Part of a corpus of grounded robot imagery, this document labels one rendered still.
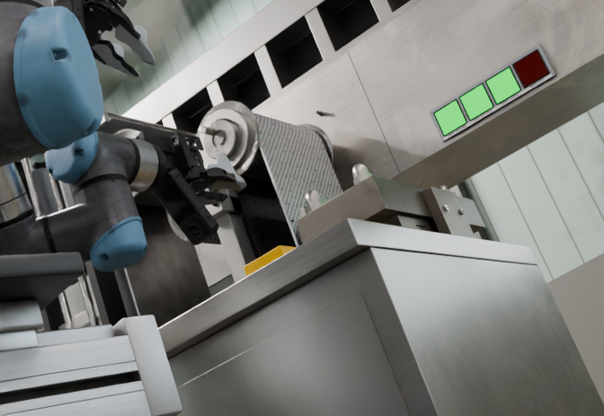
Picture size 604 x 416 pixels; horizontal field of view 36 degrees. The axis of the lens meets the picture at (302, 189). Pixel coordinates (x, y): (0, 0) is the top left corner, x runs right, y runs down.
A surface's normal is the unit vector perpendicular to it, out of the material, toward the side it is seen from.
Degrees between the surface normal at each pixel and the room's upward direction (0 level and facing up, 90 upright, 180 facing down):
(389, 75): 90
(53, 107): 145
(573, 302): 90
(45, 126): 160
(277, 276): 90
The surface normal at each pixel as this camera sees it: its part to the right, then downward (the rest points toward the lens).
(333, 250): -0.55, -0.11
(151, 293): 0.76, -0.47
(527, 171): -0.71, 0.00
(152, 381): 0.62, -0.48
